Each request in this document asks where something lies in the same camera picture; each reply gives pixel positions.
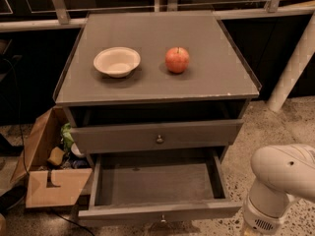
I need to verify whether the grey wooden drawer cabinet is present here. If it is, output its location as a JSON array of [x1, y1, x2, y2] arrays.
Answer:
[[52, 10, 263, 159]]

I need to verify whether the green chip bag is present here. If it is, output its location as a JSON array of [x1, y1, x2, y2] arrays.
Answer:
[[60, 123, 74, 151]]

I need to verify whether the black shoe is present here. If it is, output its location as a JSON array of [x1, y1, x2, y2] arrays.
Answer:
[[0, 186, 27, 213]]

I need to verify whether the grey drawer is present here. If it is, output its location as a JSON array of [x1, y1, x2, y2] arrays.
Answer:
[[78, 147, 241, 226], [71, 119, 243, 153]]

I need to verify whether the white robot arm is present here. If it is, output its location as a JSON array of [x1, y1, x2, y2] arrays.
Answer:
[[243, 144, 315, 235]]

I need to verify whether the white diagonal post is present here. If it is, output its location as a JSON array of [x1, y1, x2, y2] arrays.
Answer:
[[267, 13, 315, 112]]

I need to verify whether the yellow sponge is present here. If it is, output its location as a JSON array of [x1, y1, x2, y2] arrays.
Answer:
[[47, 147, 65, 166]]

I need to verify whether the black cable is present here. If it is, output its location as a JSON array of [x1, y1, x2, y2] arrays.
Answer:
[[2, 57, 96, 236]]

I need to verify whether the red apple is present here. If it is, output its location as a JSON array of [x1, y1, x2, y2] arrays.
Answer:
[[165, 47, 190, 74]]

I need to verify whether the white paper bowl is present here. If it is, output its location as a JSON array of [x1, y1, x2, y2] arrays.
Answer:
[[94, 47, 141, 78]]

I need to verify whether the grey top drawer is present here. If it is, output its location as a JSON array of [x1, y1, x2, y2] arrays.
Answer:
[[71, 119, 243, 153]]

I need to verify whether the metal window rail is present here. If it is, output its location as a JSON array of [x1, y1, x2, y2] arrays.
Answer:
[[0, 0, 315, 32]]

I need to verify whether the brown cardboard box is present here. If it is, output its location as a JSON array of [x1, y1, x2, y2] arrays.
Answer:
[[11, 107, 93, 208]]

